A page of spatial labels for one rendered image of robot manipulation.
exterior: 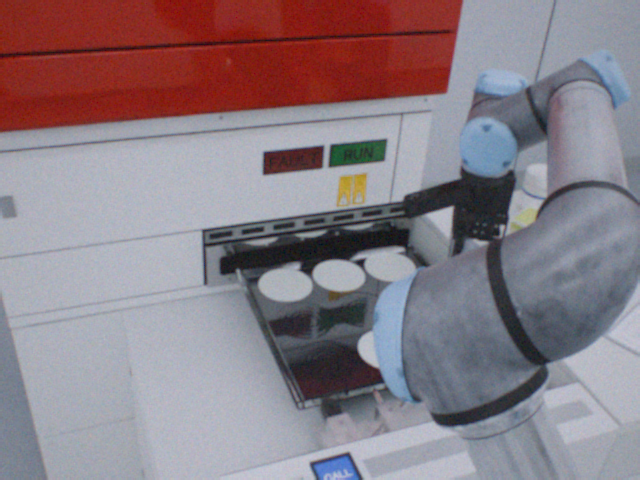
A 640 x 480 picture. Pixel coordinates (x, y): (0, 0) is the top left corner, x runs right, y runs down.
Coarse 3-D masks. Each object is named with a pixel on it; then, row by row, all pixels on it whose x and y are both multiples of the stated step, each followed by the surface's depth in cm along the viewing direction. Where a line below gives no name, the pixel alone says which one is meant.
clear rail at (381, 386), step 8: (376, 384) 107; (384, 384) 107; (336, 392) 105; (344, 392) 105; (352, 392) 105; (360, 392) 106; (368, 392) 106; (304, 400) 103; (312, 400) 103; (320, 400) 103; (336, 400) 104; (304, 408) 103
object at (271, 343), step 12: (240, 276) 128; (252, 300) 122; (252, 312) 121; (264, 324) 117; (264, 336) 115; (276, 348) 112; (276, 360) 110; (288, 372) 108; (288, 384) 106; (300, 396) 104; (300, 408) 102
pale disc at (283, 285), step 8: (272, 272) 130; (280, 272) 130; (288, 272) 131; (296, 272) 131; (264, 280) 128; (272, 280) 128; (280, 280) 128; (288, 280) 128; (296, 280) 129; (304, 280) 129; (264, 288) 126; (272, 288) 126; (280, 288) 126; (288, 288) 126; (296, 288) 127; (304, 288) 127; (272, 296) 124; (280, 296) 124; (288, 296) 124; (296, 296) 125; (304, 296) 125
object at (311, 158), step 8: (280, 152) 124; (288, 152) 124; (296, 152) 125; (304, 152) 126; (312, 152) 126; (320, 152) 127; (272, 160) 124; (280, 160) 125; (288, 160) 125; (296, 160) 126; (304, 160) 126; (312, 160) 127; (320, 160) 128; (272, 168) 125; (280, 168) 126; (288, 168) 126; (296, 168) 127; (304, 168) 127
